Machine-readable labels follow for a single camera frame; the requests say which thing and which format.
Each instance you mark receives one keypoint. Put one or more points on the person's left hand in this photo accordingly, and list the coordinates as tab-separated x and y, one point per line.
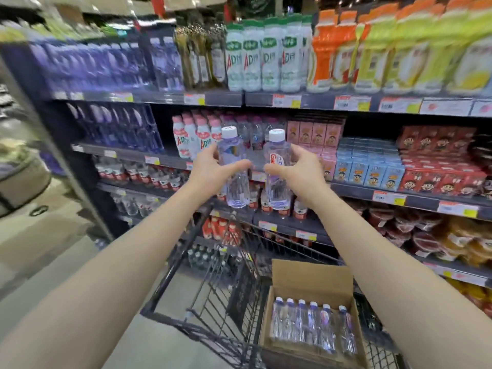
207	180

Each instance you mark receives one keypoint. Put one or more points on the person's right hand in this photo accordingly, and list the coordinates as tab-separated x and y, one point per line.
307	180

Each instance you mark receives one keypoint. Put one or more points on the small clear water bottle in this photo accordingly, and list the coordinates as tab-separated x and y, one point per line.
236	195
278	195

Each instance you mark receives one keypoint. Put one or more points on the dark grey metal shelf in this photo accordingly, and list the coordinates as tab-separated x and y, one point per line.
223	99

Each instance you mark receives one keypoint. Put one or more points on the brown cardboard box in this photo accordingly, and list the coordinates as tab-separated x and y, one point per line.
307	276

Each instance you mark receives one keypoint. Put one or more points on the group of small water bottles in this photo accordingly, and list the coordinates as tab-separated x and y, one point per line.
303	326
107	65

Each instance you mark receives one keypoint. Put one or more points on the person's left forearm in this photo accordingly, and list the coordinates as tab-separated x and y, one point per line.
96	295

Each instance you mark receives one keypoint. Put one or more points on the person's right forearm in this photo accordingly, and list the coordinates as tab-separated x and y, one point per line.
403	295

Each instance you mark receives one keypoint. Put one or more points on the group of white pink bottles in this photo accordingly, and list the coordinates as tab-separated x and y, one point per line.
188	138

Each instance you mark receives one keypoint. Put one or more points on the stack of pink drink cartons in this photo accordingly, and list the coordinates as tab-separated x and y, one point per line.
319	134

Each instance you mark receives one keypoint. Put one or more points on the group of red packaged bottles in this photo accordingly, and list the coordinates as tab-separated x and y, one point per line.
219	228

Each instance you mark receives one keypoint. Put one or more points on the stack of blue drink cartons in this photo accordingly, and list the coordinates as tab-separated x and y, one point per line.
369	169

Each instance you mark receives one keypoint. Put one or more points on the group of maroon label bottles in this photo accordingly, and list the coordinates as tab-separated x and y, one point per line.
255	130

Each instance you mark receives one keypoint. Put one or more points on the row of clear plastic bottles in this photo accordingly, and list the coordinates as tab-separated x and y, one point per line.
134	205

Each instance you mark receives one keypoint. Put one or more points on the group of dark capped bottles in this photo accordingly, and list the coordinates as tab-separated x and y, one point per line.
200	257

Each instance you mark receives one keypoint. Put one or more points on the row of red label bottles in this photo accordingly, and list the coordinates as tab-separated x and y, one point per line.
127	174

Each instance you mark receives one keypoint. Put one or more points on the group of dark red jars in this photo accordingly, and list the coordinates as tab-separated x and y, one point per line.
384	222

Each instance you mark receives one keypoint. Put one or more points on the black cart seat panel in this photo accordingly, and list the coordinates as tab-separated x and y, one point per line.
246	299

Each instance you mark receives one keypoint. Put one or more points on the stack of red drink cartons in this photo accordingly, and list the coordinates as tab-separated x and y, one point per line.
434	180

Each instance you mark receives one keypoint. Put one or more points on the white pink price tag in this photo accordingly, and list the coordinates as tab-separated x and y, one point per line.
446	107
482	109

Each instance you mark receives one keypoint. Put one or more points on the wooden display stand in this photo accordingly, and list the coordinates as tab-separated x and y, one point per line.
23	180

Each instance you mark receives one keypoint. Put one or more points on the row of yellow green bottles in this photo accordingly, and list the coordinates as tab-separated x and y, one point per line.
57	30

